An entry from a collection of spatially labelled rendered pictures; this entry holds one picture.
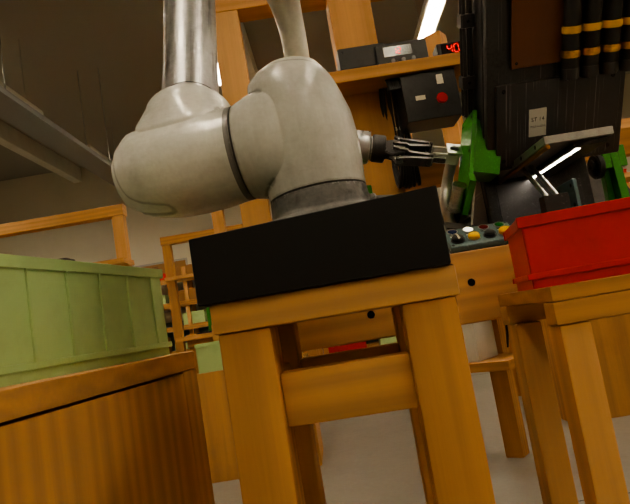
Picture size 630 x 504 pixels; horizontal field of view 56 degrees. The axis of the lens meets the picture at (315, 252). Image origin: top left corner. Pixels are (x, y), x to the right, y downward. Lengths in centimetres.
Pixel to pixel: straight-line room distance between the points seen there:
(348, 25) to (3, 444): 167
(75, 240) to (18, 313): 1181
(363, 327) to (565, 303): 44
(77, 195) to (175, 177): 1190
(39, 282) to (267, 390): 36
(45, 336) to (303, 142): 46
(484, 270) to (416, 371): 56
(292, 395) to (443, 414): 19
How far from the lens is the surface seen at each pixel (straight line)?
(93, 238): 1255
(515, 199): 177
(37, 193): 1318
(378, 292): 76
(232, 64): 204
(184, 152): 93
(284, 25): 148
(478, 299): 129
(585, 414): 101
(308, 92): 91
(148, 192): 97
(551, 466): 122
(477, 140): 161
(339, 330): 124
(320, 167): 87
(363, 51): 197
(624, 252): 107
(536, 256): 104
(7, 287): 88
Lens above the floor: 81
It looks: 7 degrees up
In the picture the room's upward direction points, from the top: 9 degrees counter-clockwise
